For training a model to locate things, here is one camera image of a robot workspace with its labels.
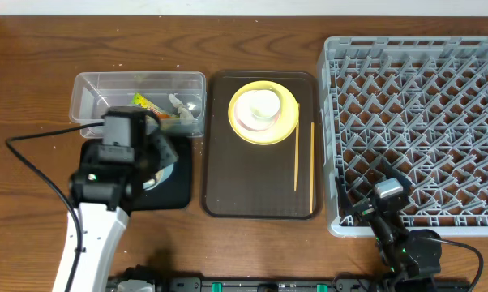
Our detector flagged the black tray bin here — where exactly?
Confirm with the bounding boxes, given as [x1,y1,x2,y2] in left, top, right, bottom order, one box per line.
[70,131,192,214]

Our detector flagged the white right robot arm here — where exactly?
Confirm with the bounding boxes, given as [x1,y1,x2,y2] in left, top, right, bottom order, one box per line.
[336,174,442,291]

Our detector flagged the yellow plate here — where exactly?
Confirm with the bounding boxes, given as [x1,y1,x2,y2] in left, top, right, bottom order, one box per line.
[228,80,298,145]

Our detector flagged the light blue bowl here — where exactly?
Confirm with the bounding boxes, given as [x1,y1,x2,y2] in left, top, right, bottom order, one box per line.
[143,164,174,191]

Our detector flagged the grey dishwasher rack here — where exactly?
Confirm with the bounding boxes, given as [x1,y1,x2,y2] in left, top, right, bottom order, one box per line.
[317,36,488,238]

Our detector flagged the white cup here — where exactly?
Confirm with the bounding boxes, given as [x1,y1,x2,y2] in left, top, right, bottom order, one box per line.
[249,89,280,119]

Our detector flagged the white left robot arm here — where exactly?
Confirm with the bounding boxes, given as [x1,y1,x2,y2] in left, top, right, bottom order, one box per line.
[53,137,191,291]

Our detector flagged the wooden chopstick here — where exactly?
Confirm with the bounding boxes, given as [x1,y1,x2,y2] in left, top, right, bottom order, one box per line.
[310,122,315,215]
[293,103,300,191]

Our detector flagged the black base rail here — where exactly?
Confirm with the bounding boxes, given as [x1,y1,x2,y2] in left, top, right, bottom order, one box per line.
[104,265,470,292]

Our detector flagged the yellow green snack wrapper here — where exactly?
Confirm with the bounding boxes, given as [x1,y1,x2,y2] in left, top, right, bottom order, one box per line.
[130,93,178,119]

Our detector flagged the clear plastic bin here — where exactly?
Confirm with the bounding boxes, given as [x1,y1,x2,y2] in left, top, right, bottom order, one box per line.
[69,71,207,137]

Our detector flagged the dark brown serving tray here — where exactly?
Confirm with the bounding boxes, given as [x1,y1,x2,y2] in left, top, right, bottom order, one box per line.
[202,71,323,220]

